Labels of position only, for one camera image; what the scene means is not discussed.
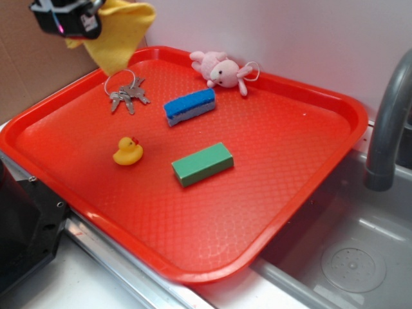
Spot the grey toy sink basin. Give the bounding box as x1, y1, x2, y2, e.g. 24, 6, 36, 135
252, 151, 411, 308

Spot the yellow rubber duck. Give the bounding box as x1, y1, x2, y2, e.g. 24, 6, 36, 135
113, 136, 144, 165

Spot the yellow cloth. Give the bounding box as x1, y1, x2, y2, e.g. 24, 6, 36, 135
65, 1, 156, 76

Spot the grey faucet spout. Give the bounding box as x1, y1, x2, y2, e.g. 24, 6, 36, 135
364, 50, 411, 191

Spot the pink plush bunny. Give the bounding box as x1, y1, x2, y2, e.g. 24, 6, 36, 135
189, 51, 260, 97

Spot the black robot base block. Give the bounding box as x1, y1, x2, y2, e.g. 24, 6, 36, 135
1, 163, 69, 295

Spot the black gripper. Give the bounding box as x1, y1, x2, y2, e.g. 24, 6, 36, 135
29, 0, 105, 39

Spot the green rectangular block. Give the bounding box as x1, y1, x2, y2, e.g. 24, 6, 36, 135
171, 142, 234, 187

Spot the red plastic tray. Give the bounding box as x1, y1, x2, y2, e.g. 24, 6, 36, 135
1, 47, 368, 284

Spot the blue sponge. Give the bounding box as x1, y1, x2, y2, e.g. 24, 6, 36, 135
164, 88, 216, 127

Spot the bunch of silver keys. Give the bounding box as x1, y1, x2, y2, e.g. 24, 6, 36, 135
104, 69, 151, 115

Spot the brown cardboard panel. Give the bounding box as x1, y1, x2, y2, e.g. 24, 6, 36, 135
0, 0, 148, 125

